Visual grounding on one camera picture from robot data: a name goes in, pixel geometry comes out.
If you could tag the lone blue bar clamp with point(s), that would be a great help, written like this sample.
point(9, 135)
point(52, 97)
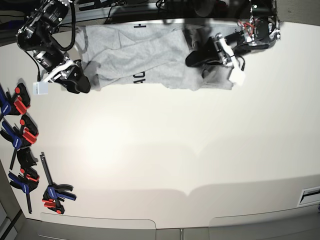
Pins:
point(55, 193)

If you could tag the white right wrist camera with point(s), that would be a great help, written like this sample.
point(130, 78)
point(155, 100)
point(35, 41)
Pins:
point(41, 87)

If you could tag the white label plate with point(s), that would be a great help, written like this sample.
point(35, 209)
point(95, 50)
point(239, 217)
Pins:
point(309, 196)

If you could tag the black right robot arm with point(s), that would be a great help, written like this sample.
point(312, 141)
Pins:
point(36, 36)

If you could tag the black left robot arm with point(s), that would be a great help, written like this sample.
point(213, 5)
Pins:
point(257, 33)

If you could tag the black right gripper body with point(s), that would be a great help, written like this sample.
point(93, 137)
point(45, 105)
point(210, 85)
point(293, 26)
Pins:
point(75, 81)

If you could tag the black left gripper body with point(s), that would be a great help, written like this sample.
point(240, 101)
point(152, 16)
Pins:
point(211, 53)

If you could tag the grey T-shirt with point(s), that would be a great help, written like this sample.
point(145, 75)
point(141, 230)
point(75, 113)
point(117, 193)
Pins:
point(118, 54)

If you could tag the top blue bar clamp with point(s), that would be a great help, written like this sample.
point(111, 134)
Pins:
point(16, 104)

